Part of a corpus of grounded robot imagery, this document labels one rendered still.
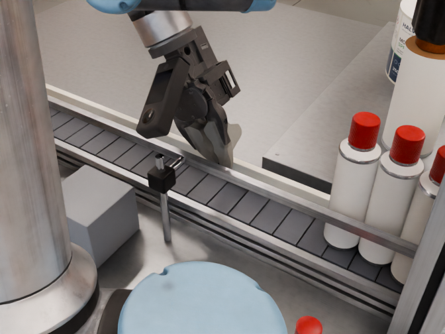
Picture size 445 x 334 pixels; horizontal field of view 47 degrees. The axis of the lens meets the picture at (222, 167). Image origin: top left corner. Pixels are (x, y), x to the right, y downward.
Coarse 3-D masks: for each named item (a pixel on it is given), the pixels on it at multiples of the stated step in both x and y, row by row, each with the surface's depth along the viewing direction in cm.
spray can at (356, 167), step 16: (368, 112) 61; (352, 128) 60; (368, 128) 59; (352, 144) 61; (368, 144) 60; (336, 160) 65; (352, 160) 61; (368, 160) 61; (336, 176) 65; (352, 176) 63; (368, 176) 63; (336, 192) 66; (352, 192) 64; (368, 192) 65; (336, 208) 67; (352, 208) 66; (336, 240) 70; (352, 240) 70
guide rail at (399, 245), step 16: (48, 96) 87; (64, 112) 86; (80, 112) 83; (112, 128) 80; (128, 128) 80; (144, 144) 78; (160, 144) 77; (192, 160) 74; (208, 160) 74; (224, 176) 72; (240, 176) 71; (256, 192) 70; (272, 192) 68; (304, 208) 67; (320, 208) 66; (336, 224) 65; (352, 224) 64; (368, 240) 64; (384, 240) 62; (400, 240) 62
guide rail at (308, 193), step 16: (64, 96) 97; (96, 112) 94; (112, 112) 92; (176, 144) 86; (240, 160) 81; (256, 176) 80; (272, 176) 78; (288, 192) 78; (304, 192) 76; (320, 192) 75
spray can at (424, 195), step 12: (444, 156) 54; (432, 168) 57; (444, 168) 55; (420, 180) 58; (432, 180) 57; (420, 192) 58; (432, 192) 56; (420, 204) 58; (432, 204) 57; (408, 216) 62; (420, 216) 59; (408, 228) 62; (420, 228) 60; (408, 240) 62; (396, 252) 66; (396, 264) 66; (408, 264) 64; (396, 276) 66
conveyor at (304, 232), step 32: (64, 128) 94; (96, 128) 94; (128, 160) 87; (192, 192) 80; (224, 192) 80; (256, 224) 75; (288, 224) 75; (320, 224) 75; (320, 256) 70; (352, 256) 70
